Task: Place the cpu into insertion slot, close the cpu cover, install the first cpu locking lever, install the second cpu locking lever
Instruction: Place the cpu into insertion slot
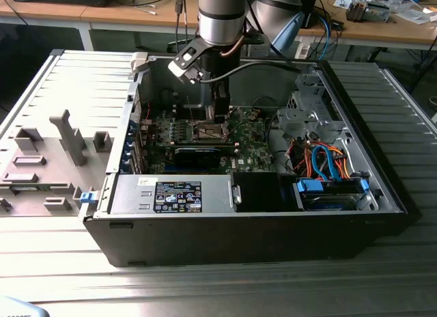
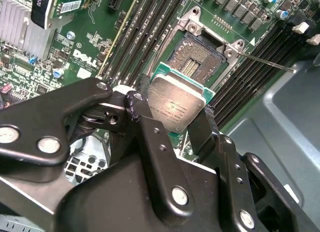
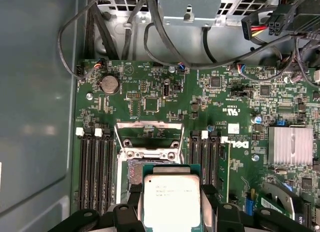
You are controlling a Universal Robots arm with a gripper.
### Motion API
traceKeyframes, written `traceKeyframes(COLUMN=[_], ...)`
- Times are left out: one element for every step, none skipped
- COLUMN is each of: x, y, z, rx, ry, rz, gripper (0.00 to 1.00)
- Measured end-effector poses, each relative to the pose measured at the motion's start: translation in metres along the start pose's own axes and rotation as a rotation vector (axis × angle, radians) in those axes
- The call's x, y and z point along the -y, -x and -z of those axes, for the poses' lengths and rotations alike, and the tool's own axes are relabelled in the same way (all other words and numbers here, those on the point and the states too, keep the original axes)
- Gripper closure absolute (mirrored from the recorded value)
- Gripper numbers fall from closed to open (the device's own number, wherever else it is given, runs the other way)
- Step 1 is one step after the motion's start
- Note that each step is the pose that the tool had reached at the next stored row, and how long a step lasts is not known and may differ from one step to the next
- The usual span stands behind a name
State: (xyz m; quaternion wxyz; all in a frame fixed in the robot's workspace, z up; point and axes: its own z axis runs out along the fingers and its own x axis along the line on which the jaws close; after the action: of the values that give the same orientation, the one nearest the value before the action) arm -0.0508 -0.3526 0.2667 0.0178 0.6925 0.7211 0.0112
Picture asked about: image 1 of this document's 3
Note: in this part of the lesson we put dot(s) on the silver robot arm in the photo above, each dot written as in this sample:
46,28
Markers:
222,16

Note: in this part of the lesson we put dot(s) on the CPU socket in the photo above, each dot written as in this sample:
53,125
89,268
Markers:
196,136

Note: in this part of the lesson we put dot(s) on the black RAM slots bank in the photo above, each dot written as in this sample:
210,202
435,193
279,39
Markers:
181,112

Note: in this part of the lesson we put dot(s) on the green motherboard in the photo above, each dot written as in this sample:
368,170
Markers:
252,149

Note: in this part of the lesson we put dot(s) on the black graphics card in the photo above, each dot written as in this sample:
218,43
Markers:
196,158

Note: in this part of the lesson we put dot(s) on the silver metal drive cage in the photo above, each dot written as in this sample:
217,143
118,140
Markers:
293,120

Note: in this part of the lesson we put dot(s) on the beige case latch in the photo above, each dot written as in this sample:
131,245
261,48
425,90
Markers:
138,62

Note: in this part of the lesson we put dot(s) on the white power adapter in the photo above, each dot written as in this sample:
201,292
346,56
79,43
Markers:
302,51

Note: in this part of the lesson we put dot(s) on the black upright box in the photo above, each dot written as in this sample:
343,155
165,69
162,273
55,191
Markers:
310,9

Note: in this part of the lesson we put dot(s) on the silver power supply unit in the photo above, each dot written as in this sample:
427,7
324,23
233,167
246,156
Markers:
129,194

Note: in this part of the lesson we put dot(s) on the black open PC case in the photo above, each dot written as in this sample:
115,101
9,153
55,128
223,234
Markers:
205,242

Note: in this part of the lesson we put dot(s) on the hard disk in blue carrier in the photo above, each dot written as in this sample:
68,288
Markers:
324,201

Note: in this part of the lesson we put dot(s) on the wooden desk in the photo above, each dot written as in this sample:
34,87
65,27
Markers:
102,13

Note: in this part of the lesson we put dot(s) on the white printed leaflet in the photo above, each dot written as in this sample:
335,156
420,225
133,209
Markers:
341,1

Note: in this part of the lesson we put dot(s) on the brown finned heatsink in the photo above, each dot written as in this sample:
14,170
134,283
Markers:
356,11

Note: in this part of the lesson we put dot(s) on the blue plastic clip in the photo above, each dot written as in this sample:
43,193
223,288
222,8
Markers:
88,197

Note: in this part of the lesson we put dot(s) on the grey metal drive unit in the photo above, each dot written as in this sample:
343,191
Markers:
379,13

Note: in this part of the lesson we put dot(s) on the grey parts rack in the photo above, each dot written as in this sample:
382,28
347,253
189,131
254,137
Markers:
51,180

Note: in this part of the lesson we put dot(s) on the clear plastic bag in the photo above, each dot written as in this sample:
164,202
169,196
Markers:
414,16

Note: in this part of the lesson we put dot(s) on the pale grey rounded device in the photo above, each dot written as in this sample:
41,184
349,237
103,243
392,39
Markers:
17,308

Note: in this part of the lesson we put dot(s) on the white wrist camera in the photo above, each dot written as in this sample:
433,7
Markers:
181,66

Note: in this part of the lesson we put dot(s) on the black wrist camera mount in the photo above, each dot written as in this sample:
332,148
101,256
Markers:
254,38

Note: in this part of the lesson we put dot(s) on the expansion slot bracket row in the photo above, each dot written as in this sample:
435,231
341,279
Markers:
128,153

